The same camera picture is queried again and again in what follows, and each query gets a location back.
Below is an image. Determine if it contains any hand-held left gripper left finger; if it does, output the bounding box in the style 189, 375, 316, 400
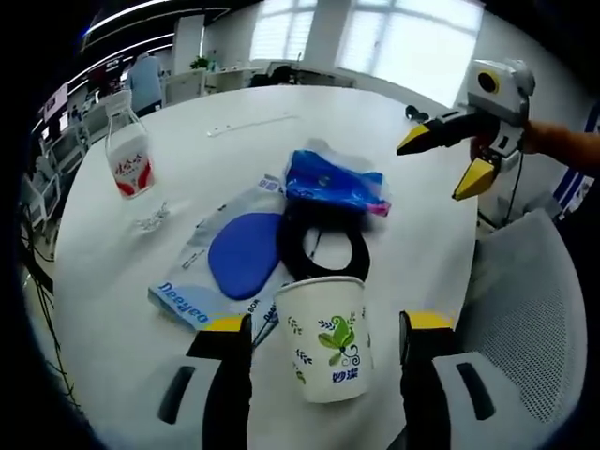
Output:
154, 312, 254, 450

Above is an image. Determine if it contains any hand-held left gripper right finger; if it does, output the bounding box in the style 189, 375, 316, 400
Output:
398, 308, 515, 450

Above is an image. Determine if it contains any white paper cup green print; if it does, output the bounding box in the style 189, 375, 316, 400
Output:
273, 275, 375, 405

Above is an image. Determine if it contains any clear bag with blue pad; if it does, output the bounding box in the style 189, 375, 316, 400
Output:
147, 172, 306, 351

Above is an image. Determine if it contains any blue tissue pack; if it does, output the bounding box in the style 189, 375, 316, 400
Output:
282, 137, 393, 219

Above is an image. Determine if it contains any clear water bottle red label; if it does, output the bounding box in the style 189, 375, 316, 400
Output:
103, 89, 171, 234

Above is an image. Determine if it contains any person's blue striped clothing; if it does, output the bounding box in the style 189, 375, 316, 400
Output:
552, 100, 600, 221

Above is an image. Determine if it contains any large window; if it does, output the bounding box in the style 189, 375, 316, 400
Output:
335, 0, 484, 81

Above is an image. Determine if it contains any white mesh office chair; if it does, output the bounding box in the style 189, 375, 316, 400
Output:
461, 208, 587, 426

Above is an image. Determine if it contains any white table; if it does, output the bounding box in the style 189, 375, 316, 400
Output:
51, 83, 484, 450

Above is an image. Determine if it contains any black office chair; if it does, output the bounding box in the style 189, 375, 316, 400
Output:
267, 65, 299, 86

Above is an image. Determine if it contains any narrow window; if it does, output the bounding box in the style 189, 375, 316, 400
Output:
250, 0, 320, 62

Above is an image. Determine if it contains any long ceiling light strip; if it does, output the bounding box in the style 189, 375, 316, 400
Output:
86, 0, 263, 35

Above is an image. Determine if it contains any white table cable slot cover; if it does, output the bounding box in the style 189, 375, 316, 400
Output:
207, 112, 299, 139

